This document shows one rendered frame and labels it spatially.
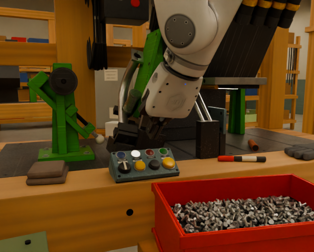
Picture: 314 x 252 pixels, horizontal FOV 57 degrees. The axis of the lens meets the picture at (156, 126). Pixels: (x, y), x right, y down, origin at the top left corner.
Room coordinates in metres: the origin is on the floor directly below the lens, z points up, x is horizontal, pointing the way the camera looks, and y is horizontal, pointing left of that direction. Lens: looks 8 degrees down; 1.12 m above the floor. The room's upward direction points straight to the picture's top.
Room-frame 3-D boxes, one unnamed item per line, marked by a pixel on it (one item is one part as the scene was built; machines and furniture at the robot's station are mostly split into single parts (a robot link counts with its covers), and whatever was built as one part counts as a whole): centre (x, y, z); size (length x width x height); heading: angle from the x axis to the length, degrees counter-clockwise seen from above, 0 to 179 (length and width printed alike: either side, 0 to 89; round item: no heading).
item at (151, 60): (0.93, 0.00, 1.17); 0.13 x 0.12 x 0.20; 110
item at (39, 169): (0.64, 0.25, 0.91); 0.10 x 0.08 x 0.03; 11
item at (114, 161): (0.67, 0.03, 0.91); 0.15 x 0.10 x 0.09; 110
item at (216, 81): (0.95, -0.15, 1.11); 0.39 x 0.16 x 0.03; 20
